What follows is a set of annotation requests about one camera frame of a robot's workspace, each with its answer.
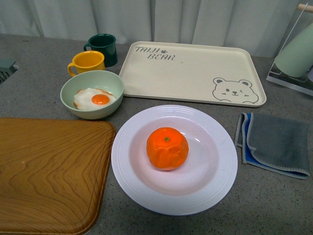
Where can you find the grey curtain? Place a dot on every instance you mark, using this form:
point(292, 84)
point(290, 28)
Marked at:
point(257, 26)

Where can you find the orange fruit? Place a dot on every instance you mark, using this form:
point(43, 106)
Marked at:
point(167, 148)

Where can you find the cream bear tray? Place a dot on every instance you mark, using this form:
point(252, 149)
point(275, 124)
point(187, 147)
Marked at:
point(197, 73)

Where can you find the yellow mug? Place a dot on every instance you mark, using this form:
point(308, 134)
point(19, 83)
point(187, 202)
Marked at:
point(86, 61)

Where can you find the purple cup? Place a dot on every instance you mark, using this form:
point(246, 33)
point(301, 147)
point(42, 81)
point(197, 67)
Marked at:
point(310, 74)

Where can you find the grey blue cloth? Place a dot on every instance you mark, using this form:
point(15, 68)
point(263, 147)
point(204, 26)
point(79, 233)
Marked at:
point(273, 143)

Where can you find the white plate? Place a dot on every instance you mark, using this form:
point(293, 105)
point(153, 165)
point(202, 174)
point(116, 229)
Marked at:
point(201, 182)

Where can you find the wooden cutting board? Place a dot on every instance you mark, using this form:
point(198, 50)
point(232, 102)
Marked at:
point(52, 175)

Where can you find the dark green mug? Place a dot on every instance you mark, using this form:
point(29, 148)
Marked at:
point(105, 44)

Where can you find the grey-green sink drain rack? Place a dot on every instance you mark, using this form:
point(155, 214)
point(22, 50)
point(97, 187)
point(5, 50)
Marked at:
point(7, 68)

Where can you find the light green bowl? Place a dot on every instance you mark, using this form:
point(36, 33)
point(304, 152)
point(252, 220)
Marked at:
point(104, 80)

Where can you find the white cup rack wooden handle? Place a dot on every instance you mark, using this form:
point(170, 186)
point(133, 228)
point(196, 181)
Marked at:
point(302, 84)

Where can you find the fried egg toy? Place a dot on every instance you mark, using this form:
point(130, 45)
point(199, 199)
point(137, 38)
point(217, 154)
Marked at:
point(92, 99)

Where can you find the green cup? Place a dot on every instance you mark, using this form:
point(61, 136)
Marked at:
point(297, 57)

